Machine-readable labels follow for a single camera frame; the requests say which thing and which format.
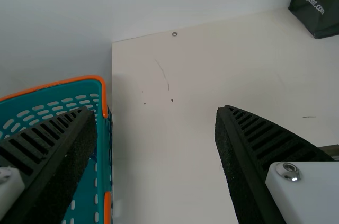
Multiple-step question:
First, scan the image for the dark grey bag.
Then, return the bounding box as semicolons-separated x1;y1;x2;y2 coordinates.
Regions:
288;0;339;39

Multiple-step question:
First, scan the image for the teal shopping basket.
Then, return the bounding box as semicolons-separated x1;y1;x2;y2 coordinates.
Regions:
0;75;113;224

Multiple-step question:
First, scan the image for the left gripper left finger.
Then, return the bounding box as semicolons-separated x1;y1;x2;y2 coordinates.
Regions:
0;106;97;224

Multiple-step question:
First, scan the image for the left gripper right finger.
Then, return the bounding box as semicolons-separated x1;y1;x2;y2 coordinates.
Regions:
214;105;339;224

